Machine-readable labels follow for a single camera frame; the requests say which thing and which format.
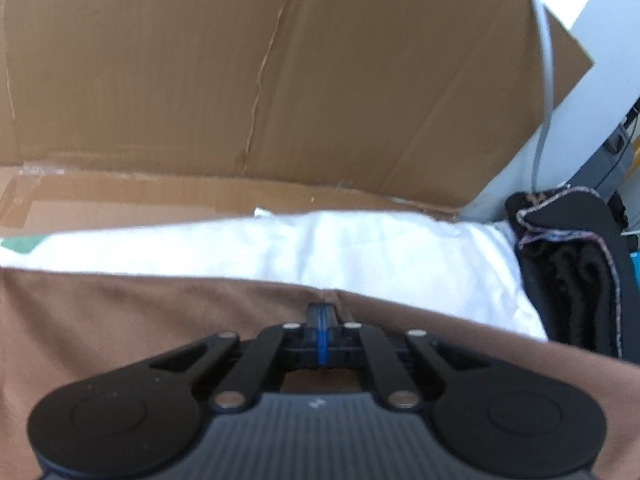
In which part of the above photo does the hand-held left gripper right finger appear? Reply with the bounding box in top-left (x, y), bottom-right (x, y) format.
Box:
top-left (322, 305), bottom-right (493, 411)

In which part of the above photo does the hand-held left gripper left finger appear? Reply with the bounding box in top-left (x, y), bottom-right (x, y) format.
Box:
top-left (145, 305), bottom-right (323, 413)

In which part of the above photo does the brown printed t-shirt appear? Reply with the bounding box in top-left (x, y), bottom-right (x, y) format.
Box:
top-left (0, 267), bottom-right (640, 480)

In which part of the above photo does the cream bear printed bed sheet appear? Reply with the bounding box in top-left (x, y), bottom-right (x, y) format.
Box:
top-left (0, 209), bottom-right (548, 343)

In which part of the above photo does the folded black sweater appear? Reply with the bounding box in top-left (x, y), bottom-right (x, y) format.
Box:
top-left (505, 187), bottom-right (628, 358)

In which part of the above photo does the leopard print cloth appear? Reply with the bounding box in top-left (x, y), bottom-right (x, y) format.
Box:
top-left (520, 189), bottom-right (571, 211)

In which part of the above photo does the brown cardboard sheet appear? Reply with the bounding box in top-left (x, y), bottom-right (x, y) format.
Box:
top-left (0, 0), bottom-right (596, 238)

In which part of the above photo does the white cable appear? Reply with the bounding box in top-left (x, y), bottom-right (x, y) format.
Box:
top-left (517, 0), bottom-right (555, 188)

